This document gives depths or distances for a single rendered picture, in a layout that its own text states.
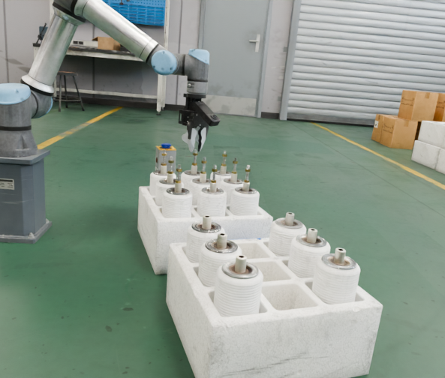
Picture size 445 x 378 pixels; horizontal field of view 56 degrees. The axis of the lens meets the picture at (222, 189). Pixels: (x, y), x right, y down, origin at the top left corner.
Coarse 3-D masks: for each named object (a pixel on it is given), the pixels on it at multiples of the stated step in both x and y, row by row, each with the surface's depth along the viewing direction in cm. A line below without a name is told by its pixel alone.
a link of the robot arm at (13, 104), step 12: (0, 84) 141; (12, 84) 143; (24, 84) 145; (0, 96) 136; (12, 96) 136; (24, 96) 139; (0, 108) 137; (12, 108) 137; (24, 108) 140; (36, 108) 148; (0, 120) 138; (12, 120) 138; (24, 120) 141
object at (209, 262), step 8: (200, 248) 96; (240, 248) 97; (200, 256) 95; (208, 256) 92; (216, 256) 92; (224, 256) 92; (232, 256) 92; (200, 264) 95; (208, 264) 93; (216, 264) 92; (200, 272) 96; (208, 272) 93; (200, 280) 96; (208, 280) 94
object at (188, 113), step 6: (186, 96) 154; (192, 96) 150; (198, 96) 150; (204, 96) 151; (186, 102) 155; (192, 102) 153; (186, 108) 155; (192, 108) 154; (186, 114) 153; (192, 114) 151; (198, 114) 152; (186, 120) 154; (198, 120) 153
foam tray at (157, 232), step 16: (144, 192) 155; (144, 208) 150; (160, 208) 140; (192, 208) 142; (144, 224) 151; (160, 224) 128; (176, 224) 130; (224, 224) 135; (240, 224) 137; (256, 224) 139; (144, 240) 151; (160, 240) 129; (176, 240) 131; (160, 256) 131; (160, 272) 132
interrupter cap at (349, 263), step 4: (324, 256) 95; (328, 256) 95; (332, 256) 95; (324, 260) 92; (328, 260) 93; (332, 260) 94; (344, 260) 94; (348, 260) 94; (352, 260) 94; (328, 264) 91; (332, 264) 91; (336, 264) 92; (344, 264) 92; (348, 264) 92; (352, 264) 92; (336, 268) 90; (340, 268) 90; (344, 268) 90; (348, 268) 90; (352, 268) 90
